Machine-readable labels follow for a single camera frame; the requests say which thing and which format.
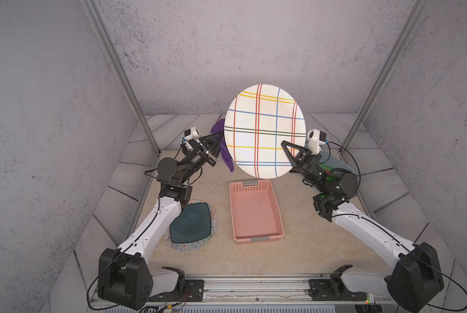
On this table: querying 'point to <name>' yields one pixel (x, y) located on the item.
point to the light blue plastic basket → (334, 162)
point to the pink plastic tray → (256, 216)
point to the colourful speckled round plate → (201, 243)
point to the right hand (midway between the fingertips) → (283, 149)
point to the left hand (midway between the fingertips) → (227, 137)
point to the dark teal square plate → (193, 223)
